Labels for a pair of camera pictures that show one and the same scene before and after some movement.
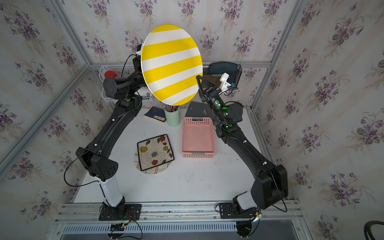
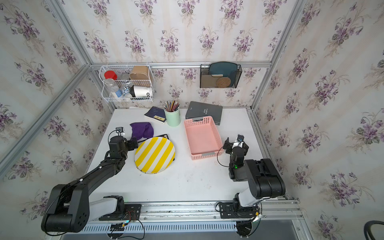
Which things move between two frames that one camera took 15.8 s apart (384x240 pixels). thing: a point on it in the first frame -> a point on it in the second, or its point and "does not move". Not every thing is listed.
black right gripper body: [215, 101] -> [230, 146]
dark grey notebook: [195, 109] does not move
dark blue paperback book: [156, 113] does not move
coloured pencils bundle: [170, 108] does not move
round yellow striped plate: [171, 61] -> [154, 155]
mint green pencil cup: [173, 118] does not move
